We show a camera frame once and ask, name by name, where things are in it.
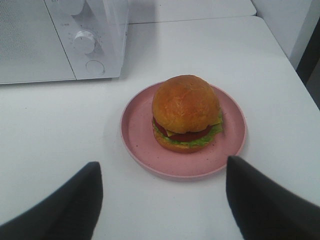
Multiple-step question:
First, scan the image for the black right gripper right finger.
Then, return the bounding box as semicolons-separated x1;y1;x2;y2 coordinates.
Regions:
226;156;320;240

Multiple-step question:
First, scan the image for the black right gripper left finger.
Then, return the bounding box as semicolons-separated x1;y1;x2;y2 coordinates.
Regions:
0;162;103;240

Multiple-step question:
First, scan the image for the pink speckled plate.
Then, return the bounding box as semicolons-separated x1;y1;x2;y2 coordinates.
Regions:
120;83;248;181

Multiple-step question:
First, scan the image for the burger with lettuce and tomato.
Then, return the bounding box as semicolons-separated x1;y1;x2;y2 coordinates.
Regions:
151;75;223;153

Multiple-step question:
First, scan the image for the round white door release button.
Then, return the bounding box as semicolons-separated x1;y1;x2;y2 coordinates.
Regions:
85;60;105;76

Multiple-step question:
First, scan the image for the white lower timer knob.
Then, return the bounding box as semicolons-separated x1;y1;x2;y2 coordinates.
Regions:
73;30;96;54

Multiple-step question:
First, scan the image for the white microwave oven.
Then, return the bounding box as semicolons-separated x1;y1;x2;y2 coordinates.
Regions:
0;0;130;85

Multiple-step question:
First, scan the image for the white upper power knob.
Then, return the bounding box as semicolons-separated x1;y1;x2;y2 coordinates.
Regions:
70;0;86;16

